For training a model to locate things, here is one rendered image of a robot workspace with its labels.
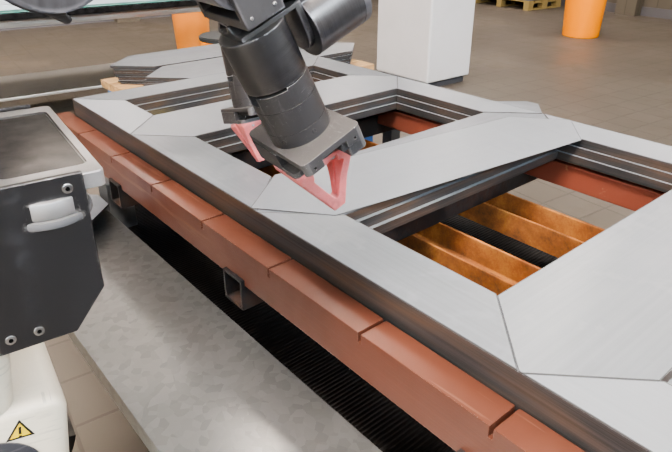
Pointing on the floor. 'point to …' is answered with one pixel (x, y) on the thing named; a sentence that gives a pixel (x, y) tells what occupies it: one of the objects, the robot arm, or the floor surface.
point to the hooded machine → (426, 15)
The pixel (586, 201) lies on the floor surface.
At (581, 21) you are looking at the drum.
